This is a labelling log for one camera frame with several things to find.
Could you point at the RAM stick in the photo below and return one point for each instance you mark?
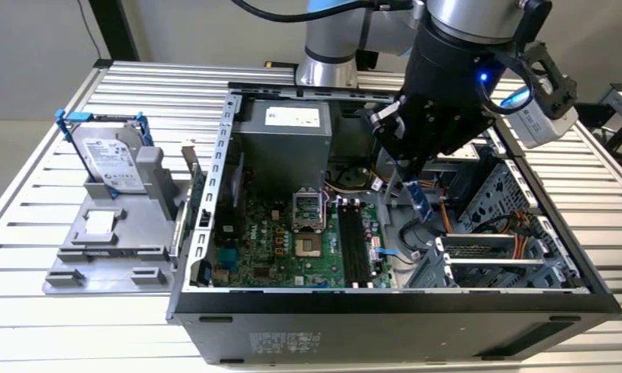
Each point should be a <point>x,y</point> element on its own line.
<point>111,256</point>
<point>420,198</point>

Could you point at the grey parts rack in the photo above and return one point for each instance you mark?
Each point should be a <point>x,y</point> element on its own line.
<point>135,241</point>

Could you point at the metal slat side table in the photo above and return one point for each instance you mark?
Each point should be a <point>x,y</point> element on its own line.
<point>620,97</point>

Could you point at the black pillar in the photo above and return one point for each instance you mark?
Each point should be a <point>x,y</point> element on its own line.
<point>116,31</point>

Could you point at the locking lever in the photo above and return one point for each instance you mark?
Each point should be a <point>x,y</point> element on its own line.
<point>325,213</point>

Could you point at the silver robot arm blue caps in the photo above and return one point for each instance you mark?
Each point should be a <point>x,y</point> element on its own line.
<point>326,42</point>

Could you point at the CPU socket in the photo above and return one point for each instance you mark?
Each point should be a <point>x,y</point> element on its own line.
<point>311,245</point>

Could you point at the black open PC case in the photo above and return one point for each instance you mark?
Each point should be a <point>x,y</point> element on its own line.
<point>342,334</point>

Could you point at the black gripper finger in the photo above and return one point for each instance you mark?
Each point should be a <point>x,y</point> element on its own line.
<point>466,140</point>
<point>392,128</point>

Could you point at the green motherboard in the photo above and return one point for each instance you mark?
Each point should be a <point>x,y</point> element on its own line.
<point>259,248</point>

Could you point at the grey disk bay cage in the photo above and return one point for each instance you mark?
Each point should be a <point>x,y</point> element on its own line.
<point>498,262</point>

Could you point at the green graphics card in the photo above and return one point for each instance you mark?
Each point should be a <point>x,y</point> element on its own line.
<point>199,182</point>

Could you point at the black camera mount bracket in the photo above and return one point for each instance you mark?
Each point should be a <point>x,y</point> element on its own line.
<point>562,77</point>

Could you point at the yellow black plug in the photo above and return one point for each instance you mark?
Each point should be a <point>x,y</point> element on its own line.
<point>270,63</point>

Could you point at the hard disk in blue carrier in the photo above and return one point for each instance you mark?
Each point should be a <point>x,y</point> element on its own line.
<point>106,159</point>

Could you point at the black case fan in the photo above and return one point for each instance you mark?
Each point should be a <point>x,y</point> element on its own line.
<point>233,202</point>

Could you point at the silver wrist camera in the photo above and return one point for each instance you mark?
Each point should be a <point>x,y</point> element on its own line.
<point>541,124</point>

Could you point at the grey power supply unit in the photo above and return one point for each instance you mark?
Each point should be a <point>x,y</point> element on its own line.
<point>285,155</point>

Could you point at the blue expansion slot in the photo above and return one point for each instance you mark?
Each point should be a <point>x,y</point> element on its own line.
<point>229,260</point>

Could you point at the silver CPU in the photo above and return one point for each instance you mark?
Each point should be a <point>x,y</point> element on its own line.
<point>99,225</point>

